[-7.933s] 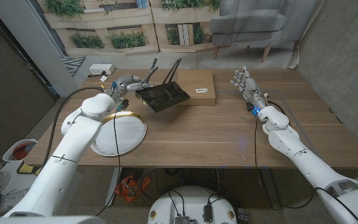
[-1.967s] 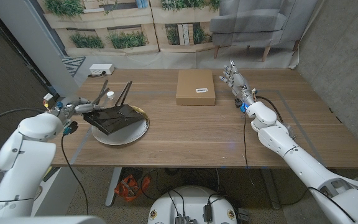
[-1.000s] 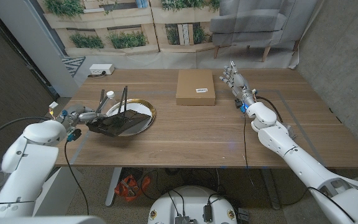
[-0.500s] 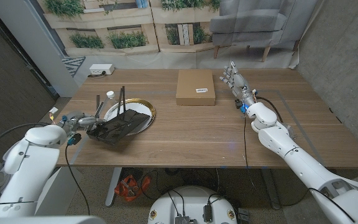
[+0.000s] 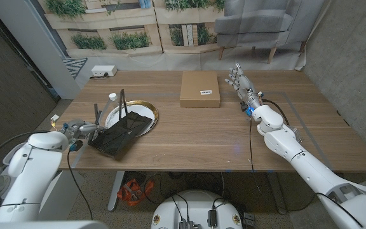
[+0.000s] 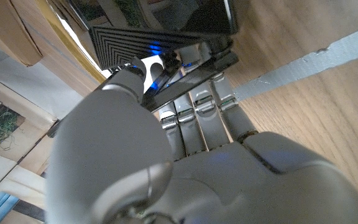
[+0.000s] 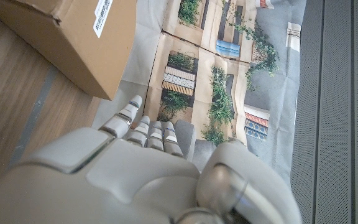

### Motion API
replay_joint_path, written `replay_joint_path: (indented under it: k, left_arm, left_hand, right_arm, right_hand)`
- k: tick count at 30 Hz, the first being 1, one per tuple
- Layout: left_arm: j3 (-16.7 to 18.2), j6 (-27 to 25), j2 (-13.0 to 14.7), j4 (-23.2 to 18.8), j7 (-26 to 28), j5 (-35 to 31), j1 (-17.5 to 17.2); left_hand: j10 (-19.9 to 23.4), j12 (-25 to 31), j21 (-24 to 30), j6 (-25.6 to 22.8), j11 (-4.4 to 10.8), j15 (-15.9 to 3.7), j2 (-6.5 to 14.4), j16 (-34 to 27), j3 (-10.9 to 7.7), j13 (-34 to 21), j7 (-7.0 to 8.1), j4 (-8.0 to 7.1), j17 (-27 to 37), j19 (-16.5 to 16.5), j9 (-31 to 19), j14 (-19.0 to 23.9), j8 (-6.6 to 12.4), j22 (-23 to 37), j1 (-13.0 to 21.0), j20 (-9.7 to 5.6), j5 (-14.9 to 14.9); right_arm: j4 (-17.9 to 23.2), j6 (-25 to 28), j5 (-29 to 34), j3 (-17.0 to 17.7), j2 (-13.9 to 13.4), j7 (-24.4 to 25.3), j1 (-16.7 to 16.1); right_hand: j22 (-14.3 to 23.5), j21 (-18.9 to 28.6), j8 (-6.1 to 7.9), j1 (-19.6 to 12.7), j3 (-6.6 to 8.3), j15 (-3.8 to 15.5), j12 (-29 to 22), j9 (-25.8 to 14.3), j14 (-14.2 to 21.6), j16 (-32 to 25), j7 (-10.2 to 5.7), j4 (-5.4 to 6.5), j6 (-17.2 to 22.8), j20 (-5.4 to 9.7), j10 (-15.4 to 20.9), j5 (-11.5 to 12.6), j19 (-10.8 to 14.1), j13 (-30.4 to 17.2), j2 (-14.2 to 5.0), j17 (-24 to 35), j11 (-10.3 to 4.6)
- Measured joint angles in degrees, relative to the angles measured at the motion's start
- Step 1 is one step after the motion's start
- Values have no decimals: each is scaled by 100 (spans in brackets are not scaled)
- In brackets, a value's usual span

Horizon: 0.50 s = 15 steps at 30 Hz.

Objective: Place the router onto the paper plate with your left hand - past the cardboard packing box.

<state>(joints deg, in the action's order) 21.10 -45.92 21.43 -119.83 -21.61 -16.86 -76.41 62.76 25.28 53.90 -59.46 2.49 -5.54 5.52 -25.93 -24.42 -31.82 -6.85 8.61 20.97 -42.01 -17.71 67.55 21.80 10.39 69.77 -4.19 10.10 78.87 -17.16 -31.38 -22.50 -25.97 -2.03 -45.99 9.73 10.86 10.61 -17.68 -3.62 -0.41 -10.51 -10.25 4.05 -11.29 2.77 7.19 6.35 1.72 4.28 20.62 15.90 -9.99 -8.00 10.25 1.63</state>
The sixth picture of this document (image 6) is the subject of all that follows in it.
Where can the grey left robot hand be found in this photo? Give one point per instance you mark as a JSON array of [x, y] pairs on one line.
[[197, 180]]

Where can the black router with antennas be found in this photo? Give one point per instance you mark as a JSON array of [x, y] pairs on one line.
[[166, 18]]

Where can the white paper plate gold rim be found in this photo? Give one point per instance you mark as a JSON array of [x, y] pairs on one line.
[[73, 43]]

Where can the brown cardboard packing box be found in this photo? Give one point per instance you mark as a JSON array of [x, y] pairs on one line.
[[8, 28]]

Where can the grey tape strip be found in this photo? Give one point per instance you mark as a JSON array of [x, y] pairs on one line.
[[315, 59]]

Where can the printed garden backdrop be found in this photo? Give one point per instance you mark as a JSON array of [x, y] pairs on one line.
[[8, 149]]

